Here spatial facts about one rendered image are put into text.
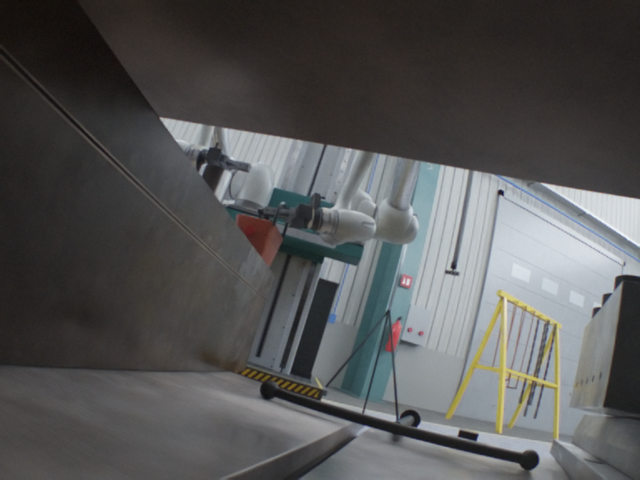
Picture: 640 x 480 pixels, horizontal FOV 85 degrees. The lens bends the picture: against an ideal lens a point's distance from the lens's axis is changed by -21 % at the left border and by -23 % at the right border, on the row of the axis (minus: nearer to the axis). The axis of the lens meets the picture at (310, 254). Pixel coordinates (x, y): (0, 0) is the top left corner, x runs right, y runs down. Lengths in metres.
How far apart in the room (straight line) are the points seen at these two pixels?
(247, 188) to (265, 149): 6.29
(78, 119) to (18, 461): 0.35
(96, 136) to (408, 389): 8.37
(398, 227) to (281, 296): 0.65
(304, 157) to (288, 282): 0.67
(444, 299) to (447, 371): 1.48
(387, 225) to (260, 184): 0.61
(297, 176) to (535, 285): 8.83
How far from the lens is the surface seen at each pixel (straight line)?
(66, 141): 0.50
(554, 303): 11.13
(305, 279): 2.13
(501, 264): 9.96
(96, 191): 0.56
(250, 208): 2.03
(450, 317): 9.11
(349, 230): 1.52
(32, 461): 0.31
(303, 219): 1.47
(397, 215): 1.96
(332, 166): 2.36
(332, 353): 8.00
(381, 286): 8.20
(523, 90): 0.64
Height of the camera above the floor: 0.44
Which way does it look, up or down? 13 degrees up
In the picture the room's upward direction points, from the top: 17 degrees clockwise
